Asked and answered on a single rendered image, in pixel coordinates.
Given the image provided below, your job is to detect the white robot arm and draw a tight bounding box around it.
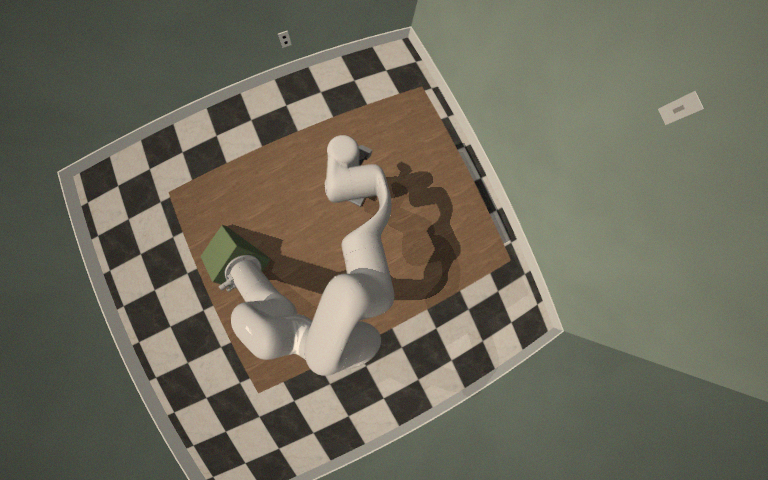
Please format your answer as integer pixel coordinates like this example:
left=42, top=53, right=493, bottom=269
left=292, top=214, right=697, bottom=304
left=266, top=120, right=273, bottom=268
left=218, top=135, right=394, bottom=376

